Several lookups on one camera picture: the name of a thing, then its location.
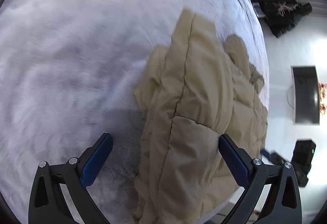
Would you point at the beige puffer jacket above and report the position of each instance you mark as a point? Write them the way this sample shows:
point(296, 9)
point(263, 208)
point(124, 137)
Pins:
point(191, 93)

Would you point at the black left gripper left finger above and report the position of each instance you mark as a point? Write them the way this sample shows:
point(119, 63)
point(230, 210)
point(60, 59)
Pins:
point(47, 203)

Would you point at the black clothes pile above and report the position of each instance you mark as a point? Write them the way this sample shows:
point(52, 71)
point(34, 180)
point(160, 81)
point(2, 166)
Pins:
point(282, 16)

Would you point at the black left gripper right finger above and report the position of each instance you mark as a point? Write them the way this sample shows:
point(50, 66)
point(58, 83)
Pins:
point(283, 204)

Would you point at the lavender bed blanket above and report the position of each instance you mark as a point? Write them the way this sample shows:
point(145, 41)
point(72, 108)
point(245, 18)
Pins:
point(68, 71)

